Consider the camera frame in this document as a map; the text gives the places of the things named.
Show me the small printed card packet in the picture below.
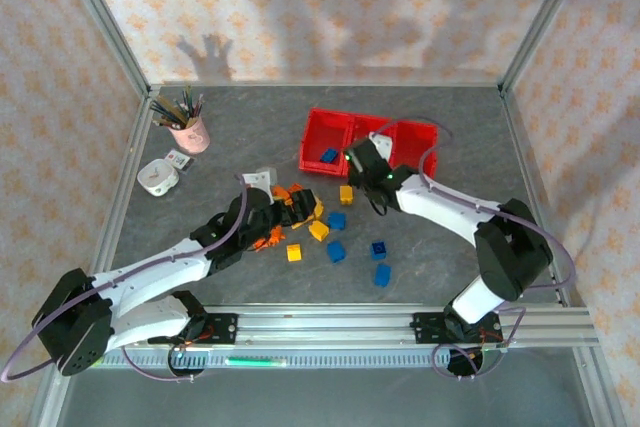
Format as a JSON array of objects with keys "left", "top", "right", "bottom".
[{"left": 164, "top": 148, "right": 195, "bottom": 172}]

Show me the orange arch lego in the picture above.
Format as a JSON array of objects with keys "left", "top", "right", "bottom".
[{"left": 253, "top": 229, "right": 286, "bottom": 252}]

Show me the grey slotted cable duct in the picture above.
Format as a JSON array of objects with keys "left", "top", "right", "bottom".
[{"left": 94, "top": 349, "right": 504, "bottom": 369}]

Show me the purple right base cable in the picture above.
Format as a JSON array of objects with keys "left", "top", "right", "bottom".
[{"left": 431, "top": 305, "right": 532, "bottom": 381}]

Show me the aluminium side frame rail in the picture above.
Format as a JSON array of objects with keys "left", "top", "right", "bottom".
[
  {"left": 77, "top": 89, "right": 156, "bottom": 311},
  {"left": 499, "top": 88, "right": 587, "bottom": 309}
]

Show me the aluminium frame post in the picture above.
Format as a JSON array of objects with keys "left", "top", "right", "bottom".
[
  {"left": 52, "top": 0, "right": 152, "bottom": 96},
  {"left": 499, "top": 0, "right": 599, "bottom": 93}
]

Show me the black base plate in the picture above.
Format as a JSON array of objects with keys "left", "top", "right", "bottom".
[
  {"left": 148, "top": 313, "right": 239, "bottom": 347},
  {"left": 410, "top": 311, "right": 502, "bottom": 346}
]

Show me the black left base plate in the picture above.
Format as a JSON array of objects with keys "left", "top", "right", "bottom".
[{"left": 148, "top": 313, "right": 239, "bottom": 347}]

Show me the bundle of coloured pencils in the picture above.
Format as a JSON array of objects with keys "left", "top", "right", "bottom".
[{"left": 149, "top": 85, "right": 205, "bottom": 129}]

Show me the aluminium back frame bar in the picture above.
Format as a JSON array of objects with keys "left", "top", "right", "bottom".
[{"left": 147, "top": 79, "right": 506, "bottom": 90}]

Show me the red three-compartment bin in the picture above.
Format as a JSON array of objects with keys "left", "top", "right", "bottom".
[{"left": 298, "top": 106, "right": 440, "bottom": 190}]

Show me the pink cup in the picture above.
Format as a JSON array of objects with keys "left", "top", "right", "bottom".
[{"left": 166, "top": 114, "right": 212, "bottom": 155}]

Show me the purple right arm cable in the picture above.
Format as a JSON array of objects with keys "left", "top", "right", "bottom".
[{"left": 369, "top": 119, "right": 577, "bottom": 306}]

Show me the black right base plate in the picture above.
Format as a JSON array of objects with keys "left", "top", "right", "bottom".
[{"left": 410, "top": 311, "right": 502, "bottom": 346}]

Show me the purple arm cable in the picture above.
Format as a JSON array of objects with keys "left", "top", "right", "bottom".
[
  {"left": 369, "top": 119, "right": 577, "bottom": 306},
  {"left": 0, "top": 185, "right": 251, "bottom": 384}
]

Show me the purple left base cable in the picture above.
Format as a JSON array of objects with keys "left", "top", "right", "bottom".
[{"left": 121, "top": 344, "right": 197, "bottom": 384}]

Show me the aluminium frame leg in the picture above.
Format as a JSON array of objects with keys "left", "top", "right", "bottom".
[
  {"left": 573, "top": 346, "right": 622, "bottom": 427},
  {"left": 27, "top": 371, "right": 76, "bottom": 427}
]

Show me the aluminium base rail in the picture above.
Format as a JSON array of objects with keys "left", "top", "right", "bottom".
[{"left": 62, "top": 302, "right": 600, "bottom": 349}]

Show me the green light tube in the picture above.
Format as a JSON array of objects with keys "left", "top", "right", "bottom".
[{"left": 227, "top": 357, "right": 287, "bottom": 367}]

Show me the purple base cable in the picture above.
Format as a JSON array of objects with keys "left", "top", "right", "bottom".
[
  {"left": 121, "top": 344, "right": 197, "bottom": 384},
  {"left": 431, "top": 305, "right": 532, "bottom": 381}
]

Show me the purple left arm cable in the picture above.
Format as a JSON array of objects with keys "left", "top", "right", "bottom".
[{"left": 0, "top": 185, "right": 251, "bottom": 384}]

